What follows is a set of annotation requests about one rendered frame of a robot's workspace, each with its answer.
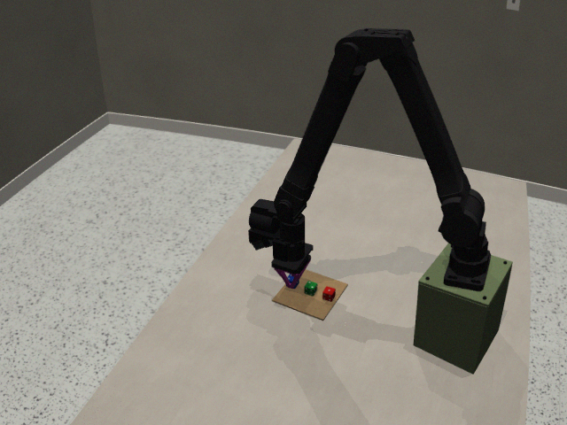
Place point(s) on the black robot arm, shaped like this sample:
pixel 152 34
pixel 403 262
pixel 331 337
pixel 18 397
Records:
pixel 270 220

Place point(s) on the green die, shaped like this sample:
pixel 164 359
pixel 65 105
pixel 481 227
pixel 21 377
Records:
pixel 310 288

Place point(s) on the red die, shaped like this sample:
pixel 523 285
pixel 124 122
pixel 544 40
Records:
pixel 328 294

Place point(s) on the blue die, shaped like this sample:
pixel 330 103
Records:
pixel 290 278

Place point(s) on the tan flat mat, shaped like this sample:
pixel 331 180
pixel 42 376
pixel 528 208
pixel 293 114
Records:
pixel 314 305

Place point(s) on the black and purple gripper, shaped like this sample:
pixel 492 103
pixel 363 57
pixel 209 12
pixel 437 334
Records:
pixel 297 259

